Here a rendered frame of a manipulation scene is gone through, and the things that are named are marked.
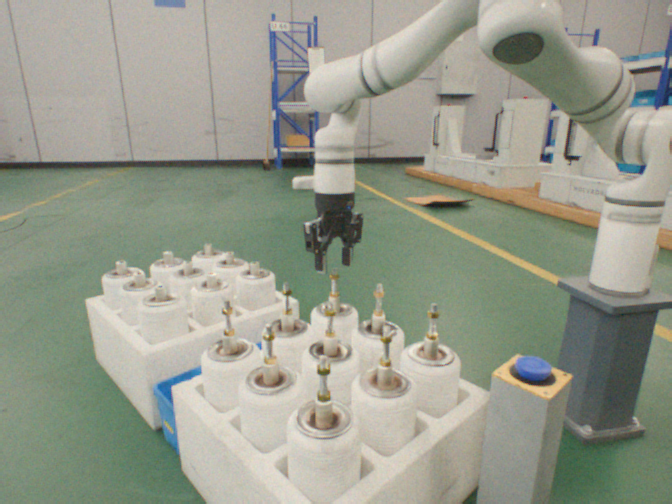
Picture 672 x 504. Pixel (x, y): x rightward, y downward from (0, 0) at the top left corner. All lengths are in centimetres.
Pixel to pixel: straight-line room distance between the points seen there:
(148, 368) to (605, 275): 90
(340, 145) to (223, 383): 44
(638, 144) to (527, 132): 319
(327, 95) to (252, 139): 621
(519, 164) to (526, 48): 350
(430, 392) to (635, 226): 48
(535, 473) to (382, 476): 18
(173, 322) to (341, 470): 53
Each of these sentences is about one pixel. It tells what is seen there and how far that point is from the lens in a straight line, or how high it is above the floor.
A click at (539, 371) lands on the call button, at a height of 33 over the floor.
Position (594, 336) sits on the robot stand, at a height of 22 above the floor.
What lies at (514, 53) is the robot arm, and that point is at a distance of 61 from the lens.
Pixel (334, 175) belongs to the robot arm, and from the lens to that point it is 76.
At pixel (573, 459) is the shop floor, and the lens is 101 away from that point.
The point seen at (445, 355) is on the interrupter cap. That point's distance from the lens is 73.
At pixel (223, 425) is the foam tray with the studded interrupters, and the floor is 18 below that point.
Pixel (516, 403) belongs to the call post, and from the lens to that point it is 59.
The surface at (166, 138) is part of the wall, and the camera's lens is 702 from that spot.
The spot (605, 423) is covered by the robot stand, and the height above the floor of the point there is 4.
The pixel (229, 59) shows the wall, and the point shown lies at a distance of 699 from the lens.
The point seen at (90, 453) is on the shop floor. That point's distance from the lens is 103.
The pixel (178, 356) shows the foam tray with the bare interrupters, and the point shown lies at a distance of 97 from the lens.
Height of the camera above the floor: 61
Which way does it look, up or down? 18 degrees down
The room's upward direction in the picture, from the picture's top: straight up
